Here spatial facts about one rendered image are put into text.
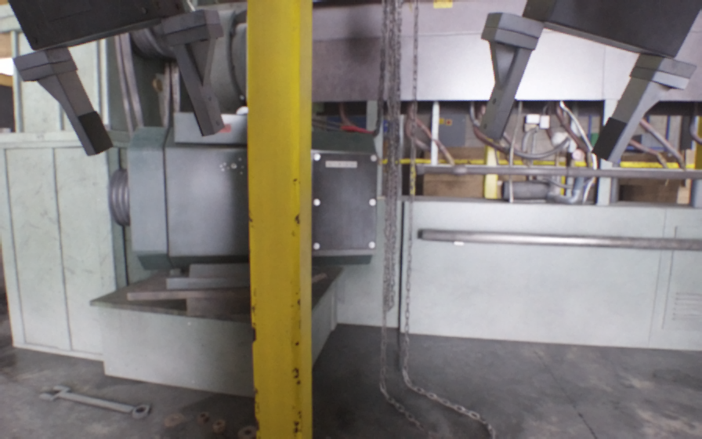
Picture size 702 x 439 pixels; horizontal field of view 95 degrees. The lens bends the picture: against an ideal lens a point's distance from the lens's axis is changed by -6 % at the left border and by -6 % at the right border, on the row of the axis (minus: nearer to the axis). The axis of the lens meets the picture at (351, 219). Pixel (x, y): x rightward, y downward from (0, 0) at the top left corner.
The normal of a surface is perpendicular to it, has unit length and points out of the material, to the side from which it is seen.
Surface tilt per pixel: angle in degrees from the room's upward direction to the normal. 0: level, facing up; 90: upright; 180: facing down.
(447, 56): 90
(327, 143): 45
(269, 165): 90
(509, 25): 113
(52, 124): 90
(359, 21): 78
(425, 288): 90
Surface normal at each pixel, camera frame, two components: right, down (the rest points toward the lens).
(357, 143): 0.14, -0.62
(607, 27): 0.06, 0.50
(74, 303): -0.16, 0.11
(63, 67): 0.98, -0.10
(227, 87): -0.14, 0.72
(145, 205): 0.18, 0.11
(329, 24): -0.16, -0.10
